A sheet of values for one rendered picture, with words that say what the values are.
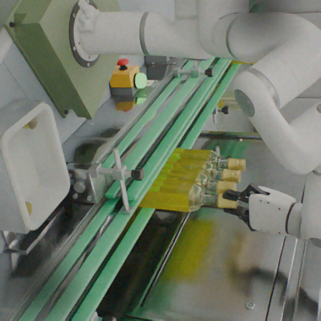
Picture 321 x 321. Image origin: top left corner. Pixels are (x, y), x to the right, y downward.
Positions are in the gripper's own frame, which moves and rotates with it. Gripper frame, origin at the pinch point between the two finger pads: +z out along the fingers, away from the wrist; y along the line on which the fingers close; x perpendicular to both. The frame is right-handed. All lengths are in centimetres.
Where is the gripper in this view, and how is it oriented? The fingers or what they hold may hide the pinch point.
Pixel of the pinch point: (232, 202)
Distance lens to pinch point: 125.0
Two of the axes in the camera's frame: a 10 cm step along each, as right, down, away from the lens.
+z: -8.1, -2.0, 5.5
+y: -1.2, -8.6, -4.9
